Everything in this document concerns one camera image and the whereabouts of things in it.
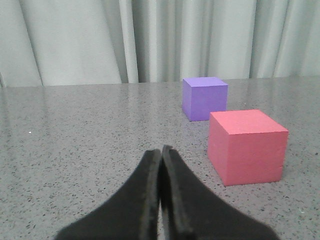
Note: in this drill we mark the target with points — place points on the purple foam cube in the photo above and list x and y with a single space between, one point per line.
203 95

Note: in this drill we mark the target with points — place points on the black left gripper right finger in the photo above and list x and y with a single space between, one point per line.
191 211

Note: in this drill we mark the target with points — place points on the grey-green curtain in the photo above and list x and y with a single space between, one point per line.
78 42

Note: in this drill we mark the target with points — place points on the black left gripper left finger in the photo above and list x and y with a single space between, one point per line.
130 214

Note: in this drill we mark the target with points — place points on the red foam cube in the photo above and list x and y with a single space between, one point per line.
246 147

